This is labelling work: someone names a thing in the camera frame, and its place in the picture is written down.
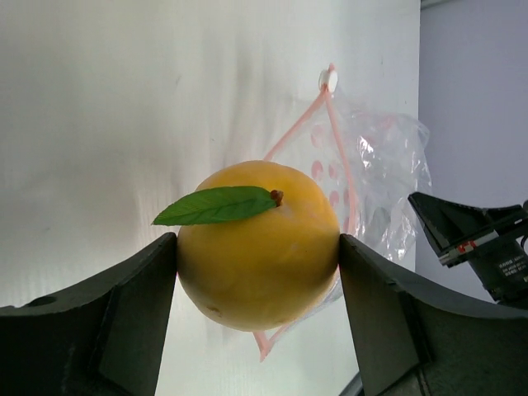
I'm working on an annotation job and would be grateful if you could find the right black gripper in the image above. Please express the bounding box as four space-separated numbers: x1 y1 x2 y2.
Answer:
408 192 527 305

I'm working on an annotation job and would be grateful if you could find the clear zip top bag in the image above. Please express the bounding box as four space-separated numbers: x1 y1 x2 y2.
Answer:
252 62 433 363

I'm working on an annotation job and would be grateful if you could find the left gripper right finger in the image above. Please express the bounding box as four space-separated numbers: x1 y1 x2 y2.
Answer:
339 234 527 395

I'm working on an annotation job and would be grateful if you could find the aluminium mounting rail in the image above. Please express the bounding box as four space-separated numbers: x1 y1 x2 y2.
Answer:
339 374 365 396

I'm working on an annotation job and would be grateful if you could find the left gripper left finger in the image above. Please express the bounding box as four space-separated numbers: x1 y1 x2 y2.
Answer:
1 233 177 395

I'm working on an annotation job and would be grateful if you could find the fake round orange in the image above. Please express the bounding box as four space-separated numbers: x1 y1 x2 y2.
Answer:
154 160 340 332

